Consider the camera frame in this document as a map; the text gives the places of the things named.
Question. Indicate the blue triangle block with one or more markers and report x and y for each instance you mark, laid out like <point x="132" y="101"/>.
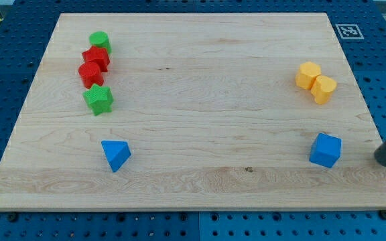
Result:
<point x="116" y="152"/>

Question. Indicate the blue cube block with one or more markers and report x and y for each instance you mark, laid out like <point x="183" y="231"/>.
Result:
<point x="325" y="150"/>

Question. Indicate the wooden board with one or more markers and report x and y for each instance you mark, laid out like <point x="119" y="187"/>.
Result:
<point x="211" y="112"/>

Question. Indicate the green star block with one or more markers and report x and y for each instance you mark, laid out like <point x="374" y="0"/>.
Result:
<point x="99" y="99"/>

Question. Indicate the red cylinder block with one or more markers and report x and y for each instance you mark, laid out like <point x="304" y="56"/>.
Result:
<point x="90" y="73"/>

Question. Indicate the red star block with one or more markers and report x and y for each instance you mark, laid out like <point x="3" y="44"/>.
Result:
<point x="98" y="55"/>

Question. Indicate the green cylinder block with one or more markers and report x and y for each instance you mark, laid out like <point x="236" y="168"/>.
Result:
<point x="100" y="39"/>

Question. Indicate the yellow hexagon block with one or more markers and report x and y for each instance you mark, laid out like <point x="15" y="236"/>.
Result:
<point x="307" y="74"/>

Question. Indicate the yellow heart block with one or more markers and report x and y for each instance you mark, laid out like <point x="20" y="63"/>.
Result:
<point x="323" y="89"/>

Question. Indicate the white fiducial marker tag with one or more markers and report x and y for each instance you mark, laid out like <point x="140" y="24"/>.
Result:
<point x="349" y="31"/>

